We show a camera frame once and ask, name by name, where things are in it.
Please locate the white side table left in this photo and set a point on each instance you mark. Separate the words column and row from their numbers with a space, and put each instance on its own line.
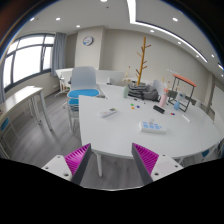
column 27, row 93

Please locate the grey curtain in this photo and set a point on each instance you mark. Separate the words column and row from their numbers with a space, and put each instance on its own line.
column 58, row 53

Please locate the black rectangular case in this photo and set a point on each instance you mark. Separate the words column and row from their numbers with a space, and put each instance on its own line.
column 158, row 109

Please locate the pink water bottle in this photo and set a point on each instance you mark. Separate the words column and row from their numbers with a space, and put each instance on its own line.
column 164, row 97

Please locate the wooden coat tree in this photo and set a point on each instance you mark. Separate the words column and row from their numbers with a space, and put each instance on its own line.
column 143, row 60

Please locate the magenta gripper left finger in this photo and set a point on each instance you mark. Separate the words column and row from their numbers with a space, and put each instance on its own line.
column 77, row 162

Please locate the black rack orange top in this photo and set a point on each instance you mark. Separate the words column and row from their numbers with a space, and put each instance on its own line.
column 182, row 91

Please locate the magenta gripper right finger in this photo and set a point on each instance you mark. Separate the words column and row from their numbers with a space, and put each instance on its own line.
column 145, row 160

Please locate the green bottle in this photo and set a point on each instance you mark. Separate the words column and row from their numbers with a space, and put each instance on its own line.
column 125, row 92

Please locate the round wall clock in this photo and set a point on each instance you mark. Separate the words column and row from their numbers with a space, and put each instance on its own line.
column 88, row 40

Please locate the white power strip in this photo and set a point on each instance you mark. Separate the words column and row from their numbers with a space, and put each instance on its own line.
column 152, row 128

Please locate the light blue cup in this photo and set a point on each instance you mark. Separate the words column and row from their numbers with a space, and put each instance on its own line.
column 177, row 105

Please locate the large white table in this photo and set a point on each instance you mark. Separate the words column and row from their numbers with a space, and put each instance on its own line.
column 113, row 123

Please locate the white chair blue seat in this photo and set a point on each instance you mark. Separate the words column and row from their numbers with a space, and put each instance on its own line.
column 83, row 82

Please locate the window with dark frame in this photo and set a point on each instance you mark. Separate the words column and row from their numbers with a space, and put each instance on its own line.
column 27, row 56

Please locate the grey backpack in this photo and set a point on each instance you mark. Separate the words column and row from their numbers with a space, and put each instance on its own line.
column 144, row 92

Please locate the white remote control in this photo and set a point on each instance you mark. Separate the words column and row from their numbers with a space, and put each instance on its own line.
column 108, row 112

